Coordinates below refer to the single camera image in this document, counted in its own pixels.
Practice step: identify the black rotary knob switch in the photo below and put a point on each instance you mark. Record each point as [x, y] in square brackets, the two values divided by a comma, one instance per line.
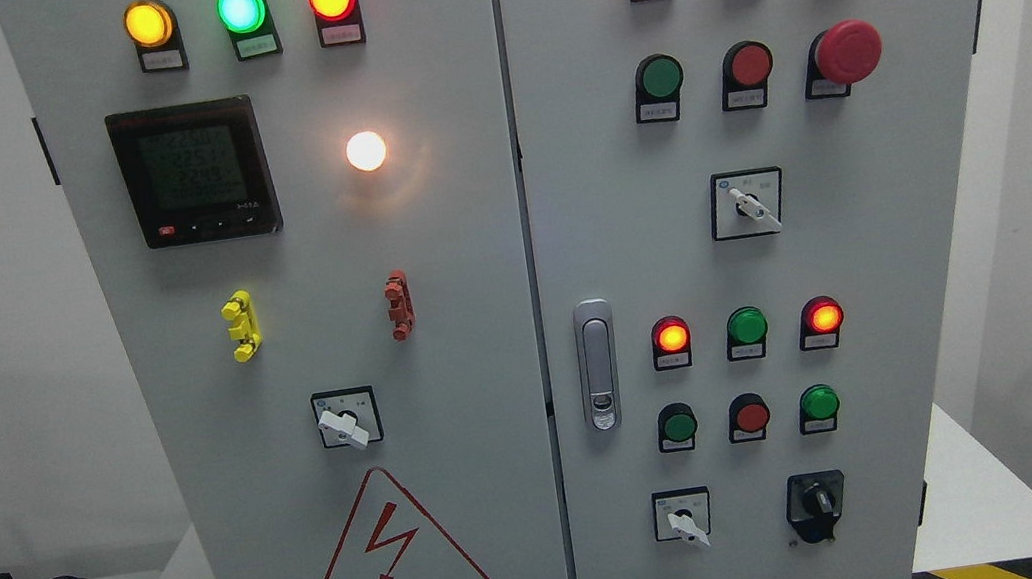
[814, 504]

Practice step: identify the red terminal connector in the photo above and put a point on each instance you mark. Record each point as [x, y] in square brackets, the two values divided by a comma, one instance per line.
[401, 310]

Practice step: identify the red lit indicator middle left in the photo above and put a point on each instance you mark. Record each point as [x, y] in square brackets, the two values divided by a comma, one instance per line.
[671, 344]

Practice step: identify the white glowing lamp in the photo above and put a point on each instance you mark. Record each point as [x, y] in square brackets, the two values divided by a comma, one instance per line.
[366, 151]

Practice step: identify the green push button lower left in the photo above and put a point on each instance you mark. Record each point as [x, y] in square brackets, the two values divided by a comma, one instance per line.
[677, 427]

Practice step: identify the green push button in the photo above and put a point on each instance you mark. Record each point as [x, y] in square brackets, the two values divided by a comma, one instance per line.
[658, 81]
[818, 409]
[677, 427]

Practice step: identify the green indicator middle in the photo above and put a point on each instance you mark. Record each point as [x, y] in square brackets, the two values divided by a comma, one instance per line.
[746, 334]

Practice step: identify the grey left cabinet door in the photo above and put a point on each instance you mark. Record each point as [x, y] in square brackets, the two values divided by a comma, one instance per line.
[461, 401]

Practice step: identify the grey cabinet door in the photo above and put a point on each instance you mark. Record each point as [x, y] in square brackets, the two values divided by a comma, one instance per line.
[622, 211]
[461, 401]

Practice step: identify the green push button upper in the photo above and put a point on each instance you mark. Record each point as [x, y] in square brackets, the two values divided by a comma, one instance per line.
[658, 81]

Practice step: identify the red push button lower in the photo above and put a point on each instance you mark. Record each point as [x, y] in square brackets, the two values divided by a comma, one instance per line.
[748, 416]

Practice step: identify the red push button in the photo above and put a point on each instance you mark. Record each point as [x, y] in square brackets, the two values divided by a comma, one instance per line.
[748, 416]
[747, 66]

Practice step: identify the yellow terminal connector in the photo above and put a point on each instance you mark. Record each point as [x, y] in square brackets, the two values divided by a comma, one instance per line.
[242, 324]

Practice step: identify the grey right cabinet door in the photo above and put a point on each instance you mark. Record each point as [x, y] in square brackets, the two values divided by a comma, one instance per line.
[622, 211]

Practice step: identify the red lit indicator middle right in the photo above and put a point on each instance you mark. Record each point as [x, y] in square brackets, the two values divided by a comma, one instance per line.
[820, 324]

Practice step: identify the red push button upper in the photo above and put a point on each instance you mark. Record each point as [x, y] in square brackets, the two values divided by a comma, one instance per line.
[747, 66]

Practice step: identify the green push button lower right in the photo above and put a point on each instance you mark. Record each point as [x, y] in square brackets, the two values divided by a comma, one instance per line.
[818, 409]

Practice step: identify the black digital power meter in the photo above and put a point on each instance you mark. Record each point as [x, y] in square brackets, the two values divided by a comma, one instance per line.
[196, 172]

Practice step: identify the red lit indicator light left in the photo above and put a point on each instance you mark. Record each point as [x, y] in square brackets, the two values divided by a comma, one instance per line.
[338, 22]

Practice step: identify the green lit indicator light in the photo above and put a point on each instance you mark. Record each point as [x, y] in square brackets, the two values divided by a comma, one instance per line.
[250, 27]

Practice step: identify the red emergency stop mushroom button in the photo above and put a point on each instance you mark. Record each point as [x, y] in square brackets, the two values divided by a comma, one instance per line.
[845, 53]

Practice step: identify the yellow indicator light top left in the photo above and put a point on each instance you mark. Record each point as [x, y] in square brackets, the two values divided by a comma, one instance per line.
[155, 33]

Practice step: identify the silver door latch handle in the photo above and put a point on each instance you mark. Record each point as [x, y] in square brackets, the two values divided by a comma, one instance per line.
[597, 364]

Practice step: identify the white selector switch left door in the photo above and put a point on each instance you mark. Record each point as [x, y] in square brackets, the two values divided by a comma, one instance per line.
[347, 417]

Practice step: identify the white selector switch upper right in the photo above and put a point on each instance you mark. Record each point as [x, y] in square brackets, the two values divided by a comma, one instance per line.
[746, 203]

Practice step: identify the white selector switch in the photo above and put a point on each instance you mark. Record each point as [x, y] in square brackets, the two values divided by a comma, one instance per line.
[682, 515]
[746, 203]

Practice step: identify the white selector switch lower right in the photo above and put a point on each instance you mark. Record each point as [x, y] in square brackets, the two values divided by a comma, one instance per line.
[682, 515]

